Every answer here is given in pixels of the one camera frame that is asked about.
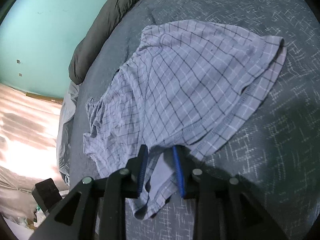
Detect dark grey rolled duvet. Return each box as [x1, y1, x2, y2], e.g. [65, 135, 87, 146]
[68, 0, 140, 85]

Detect dark blue patterned bedspread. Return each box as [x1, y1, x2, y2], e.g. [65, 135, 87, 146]
[69, 0, 319, 239]

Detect blue plaid boxer shorts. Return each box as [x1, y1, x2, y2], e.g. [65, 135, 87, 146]
[84, 20, 287, 219]

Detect pink striped curtain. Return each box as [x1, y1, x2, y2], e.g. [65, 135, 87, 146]
[1, 85, 68, 219]

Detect black box device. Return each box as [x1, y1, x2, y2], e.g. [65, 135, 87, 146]
[31, 178, 62, 216]

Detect light grey bed sheet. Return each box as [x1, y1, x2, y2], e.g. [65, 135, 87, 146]
[56, 81, 80, 186]

